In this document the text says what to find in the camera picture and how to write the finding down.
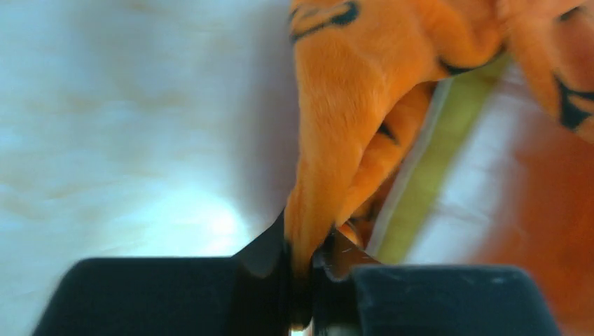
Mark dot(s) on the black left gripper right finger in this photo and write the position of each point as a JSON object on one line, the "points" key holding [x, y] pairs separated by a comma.
{"points": [[354, 294]]}

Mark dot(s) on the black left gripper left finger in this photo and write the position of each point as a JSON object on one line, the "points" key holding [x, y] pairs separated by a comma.
{"points": [[242, 294]]}

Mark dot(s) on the white pillow yellow edge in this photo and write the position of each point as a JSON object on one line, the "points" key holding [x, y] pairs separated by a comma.
{"points": [[439, 209]]}

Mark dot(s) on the orange patterned pillowcase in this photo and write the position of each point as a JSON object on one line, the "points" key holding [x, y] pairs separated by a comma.
{"points": [[366, 71]]}

